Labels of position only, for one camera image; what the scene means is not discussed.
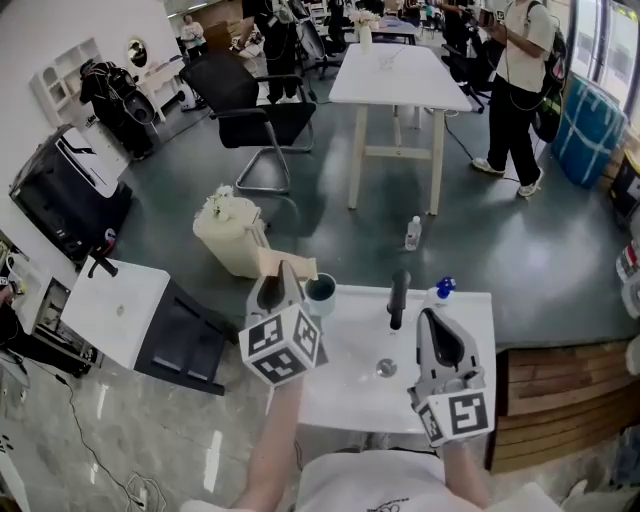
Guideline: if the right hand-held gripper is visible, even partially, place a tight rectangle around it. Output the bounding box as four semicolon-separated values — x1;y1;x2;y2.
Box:
406;307;498;449

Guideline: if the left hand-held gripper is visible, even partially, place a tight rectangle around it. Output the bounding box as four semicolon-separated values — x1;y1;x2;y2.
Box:
238;259;322;387

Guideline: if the white cup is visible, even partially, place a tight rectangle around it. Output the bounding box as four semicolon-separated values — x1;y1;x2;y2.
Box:
303;272;338;318

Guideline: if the person's left forearm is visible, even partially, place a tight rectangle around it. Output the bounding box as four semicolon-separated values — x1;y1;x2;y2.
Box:
231;377;307;512

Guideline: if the person's right forearm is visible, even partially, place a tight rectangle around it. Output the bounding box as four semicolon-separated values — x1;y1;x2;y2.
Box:
438;438;492;512

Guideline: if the soap bottle with blue pump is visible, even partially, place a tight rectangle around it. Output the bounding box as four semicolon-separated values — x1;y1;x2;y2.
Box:
424;275;458;310

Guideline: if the cream trash bin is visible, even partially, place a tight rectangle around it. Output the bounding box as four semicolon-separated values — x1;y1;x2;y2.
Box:
192;195;272;280

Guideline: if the tall black faucet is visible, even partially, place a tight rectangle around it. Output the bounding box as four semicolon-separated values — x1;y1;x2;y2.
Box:
388;269;413;332

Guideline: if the white sink basin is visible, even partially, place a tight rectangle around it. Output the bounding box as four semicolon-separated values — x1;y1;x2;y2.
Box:
296;283;498;436

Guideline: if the white flower bunch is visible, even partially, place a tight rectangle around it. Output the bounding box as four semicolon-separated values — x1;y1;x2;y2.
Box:
206;184;236;219

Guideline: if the wooden slat platform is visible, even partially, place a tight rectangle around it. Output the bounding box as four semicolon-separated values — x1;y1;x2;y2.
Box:
486;338;640;475

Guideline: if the small clear water bottle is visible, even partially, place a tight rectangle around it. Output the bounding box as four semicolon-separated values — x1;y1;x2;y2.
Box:
403;215;423;253

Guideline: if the person's white shirt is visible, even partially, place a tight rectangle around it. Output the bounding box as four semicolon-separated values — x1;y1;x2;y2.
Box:
178;446;567;512

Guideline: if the white sink on black cabinet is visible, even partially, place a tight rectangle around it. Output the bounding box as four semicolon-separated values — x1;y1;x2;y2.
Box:
60;255;239;397

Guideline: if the short black faucet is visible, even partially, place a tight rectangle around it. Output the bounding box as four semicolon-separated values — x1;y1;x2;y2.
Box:
86;244;120;280

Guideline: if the clear water jug red label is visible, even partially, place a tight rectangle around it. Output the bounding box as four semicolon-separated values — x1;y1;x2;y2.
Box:
615;238;640;320

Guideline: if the black office chair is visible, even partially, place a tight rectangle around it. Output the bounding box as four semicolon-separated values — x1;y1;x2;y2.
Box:
178;49;318;196

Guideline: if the black bin with yellow lid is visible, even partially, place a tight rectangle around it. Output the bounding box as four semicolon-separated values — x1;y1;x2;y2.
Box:
609;158;640;217

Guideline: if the white table with wooden legs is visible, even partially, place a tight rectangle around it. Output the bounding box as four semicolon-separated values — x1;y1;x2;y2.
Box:
327;41;474;217

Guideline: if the blue wrapped bundle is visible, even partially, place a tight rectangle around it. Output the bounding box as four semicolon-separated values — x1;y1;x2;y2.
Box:
550;74;629;190

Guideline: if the thin black floor cable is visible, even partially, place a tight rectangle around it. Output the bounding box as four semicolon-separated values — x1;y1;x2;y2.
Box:
48;368;152;507

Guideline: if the round wall mirror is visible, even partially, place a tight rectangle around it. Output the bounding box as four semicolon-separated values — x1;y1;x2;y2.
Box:
125;36;149;69

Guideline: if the white wall shelf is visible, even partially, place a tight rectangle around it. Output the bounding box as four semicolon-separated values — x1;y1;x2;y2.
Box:
28;36;104;127

